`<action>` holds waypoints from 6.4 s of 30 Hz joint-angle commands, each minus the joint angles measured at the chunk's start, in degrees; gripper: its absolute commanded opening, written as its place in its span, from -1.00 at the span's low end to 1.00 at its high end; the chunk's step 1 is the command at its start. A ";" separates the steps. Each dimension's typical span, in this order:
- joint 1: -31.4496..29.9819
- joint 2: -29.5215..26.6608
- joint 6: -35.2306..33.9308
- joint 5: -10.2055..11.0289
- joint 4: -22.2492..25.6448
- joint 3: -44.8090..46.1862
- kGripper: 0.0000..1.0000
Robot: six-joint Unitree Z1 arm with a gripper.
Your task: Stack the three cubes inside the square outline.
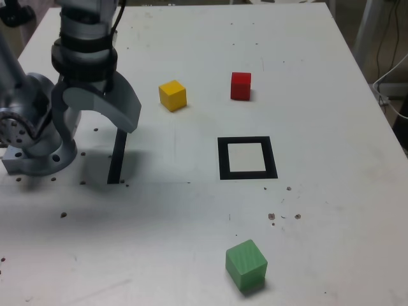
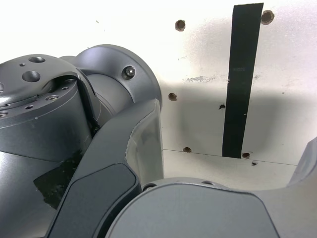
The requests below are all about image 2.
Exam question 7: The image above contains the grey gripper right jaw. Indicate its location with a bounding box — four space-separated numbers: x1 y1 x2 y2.
105 135 317 238

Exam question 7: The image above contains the black tape strip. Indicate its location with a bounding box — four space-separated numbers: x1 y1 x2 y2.
222 2 264 159

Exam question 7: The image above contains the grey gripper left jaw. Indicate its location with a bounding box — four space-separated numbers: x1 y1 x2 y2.
46 98 164 238

